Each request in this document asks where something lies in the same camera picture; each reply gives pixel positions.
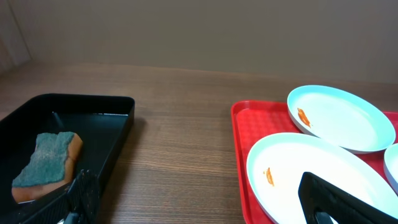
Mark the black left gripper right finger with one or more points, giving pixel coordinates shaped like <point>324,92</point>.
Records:
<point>322,202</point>

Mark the light blue plate top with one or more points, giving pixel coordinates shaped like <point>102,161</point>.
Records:
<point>341,118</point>

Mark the light blue plate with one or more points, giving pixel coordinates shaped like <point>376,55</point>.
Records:
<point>276,163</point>
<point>391,166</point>
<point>341,118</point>

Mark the black plastic water basin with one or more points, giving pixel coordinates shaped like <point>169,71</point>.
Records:
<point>102,123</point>

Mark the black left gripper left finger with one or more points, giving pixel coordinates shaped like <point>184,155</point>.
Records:
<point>74,203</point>

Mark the green and orange sponge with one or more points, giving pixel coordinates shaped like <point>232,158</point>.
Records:
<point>51,166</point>

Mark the red plastic tray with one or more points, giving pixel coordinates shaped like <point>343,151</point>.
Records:
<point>254,120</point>

